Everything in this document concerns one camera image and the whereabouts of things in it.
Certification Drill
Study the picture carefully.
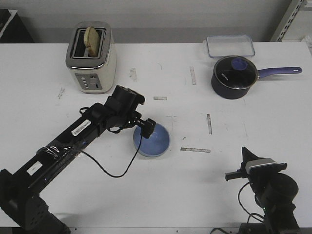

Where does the cream and chrome toaster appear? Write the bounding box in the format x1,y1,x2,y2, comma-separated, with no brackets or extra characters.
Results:
65,21,117,94

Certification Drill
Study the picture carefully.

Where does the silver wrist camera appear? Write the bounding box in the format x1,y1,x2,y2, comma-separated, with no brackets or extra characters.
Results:
245,158,277,174
123,88,145,105

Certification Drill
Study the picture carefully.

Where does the glass pot lid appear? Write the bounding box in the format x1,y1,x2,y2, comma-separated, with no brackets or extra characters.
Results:
214,56,258,90

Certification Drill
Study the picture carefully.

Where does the toast slice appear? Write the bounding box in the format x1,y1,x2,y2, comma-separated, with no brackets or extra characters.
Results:
83,26,100,58

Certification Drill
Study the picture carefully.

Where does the white metal shelf upright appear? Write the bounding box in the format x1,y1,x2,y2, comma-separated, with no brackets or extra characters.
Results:
270,0,306,42

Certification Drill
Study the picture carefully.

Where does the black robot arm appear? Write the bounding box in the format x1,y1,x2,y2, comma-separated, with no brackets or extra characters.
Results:
0,85,156,234
225,147,301,234

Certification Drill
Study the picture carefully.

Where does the blue bowl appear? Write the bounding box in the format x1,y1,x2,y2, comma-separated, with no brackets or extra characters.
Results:
133,123,170,157

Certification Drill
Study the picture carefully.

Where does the clear plastic food container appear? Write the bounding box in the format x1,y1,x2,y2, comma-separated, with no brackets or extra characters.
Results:
205,35,255,59

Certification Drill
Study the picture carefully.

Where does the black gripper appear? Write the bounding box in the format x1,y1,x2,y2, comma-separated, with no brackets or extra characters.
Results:
225,147,287,190
104,85,156,138

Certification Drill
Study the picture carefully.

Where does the dark blue saucepan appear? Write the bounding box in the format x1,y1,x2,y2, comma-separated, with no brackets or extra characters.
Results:
211,56,302,99

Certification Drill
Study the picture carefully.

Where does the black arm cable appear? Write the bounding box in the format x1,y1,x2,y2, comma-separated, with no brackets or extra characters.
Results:
79,107,144,178
237,182,265,222

